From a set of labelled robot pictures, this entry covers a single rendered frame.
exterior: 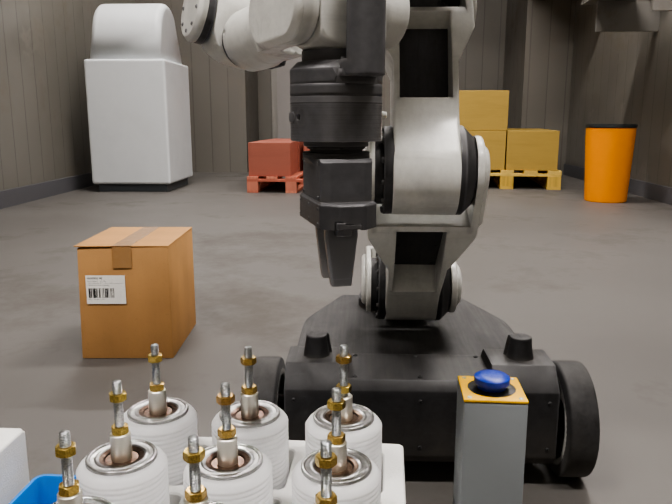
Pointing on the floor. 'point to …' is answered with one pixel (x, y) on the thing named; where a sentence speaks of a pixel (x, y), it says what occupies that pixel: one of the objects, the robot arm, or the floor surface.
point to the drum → (608, 161)
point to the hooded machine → (137, 100)
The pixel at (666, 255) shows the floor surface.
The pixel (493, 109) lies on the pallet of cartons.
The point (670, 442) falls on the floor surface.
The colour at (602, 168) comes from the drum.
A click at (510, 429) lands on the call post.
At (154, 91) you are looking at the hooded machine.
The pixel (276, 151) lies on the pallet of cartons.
